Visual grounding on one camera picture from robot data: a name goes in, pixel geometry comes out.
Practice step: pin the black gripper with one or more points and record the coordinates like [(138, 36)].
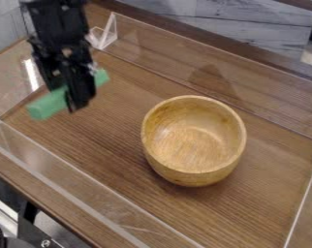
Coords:
[(59, 43)]

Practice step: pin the green rectangular block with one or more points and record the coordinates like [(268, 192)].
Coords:
[(48, 105)]

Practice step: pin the brown wooden bowl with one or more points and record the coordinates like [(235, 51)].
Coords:
[(194, 138)]

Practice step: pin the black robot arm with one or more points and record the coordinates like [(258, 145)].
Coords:
[(55, 9)]

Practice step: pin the clear acrylic tray walls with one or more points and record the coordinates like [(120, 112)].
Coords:
[(79, 165)]

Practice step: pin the black table leg bracket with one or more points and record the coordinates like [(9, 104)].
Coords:
[(28, 232)]

